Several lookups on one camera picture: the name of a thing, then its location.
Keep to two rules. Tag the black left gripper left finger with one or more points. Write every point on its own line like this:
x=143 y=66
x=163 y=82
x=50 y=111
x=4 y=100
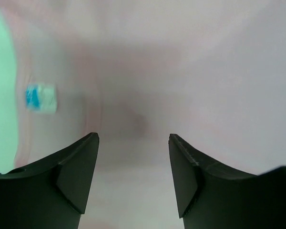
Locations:
x=51 y=193

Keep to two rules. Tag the pink t-shirt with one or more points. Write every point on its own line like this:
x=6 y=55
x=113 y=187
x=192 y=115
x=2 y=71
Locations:
x=136 y=71

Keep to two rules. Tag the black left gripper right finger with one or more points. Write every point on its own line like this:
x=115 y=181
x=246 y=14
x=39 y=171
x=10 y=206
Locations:
x=212 y=195

